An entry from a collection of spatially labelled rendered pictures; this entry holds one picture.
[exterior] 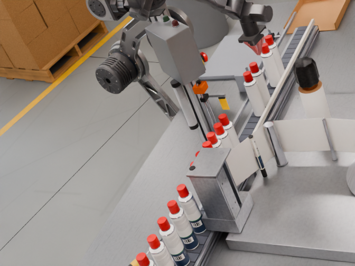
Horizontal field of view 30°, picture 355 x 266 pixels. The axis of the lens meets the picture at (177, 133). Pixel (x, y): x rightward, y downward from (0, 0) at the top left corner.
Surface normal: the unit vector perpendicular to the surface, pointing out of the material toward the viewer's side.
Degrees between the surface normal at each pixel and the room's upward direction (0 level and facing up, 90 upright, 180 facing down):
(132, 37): 90
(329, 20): 0
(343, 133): 90
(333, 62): 0
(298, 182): 0
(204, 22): 94
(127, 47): 90
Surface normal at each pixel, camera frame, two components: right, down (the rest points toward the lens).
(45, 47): 0.76, 0.12
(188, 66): 0.46, 0.37
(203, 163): -0.34, -0.77
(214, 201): -0.40, 0.65
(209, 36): 0.24, 0.55
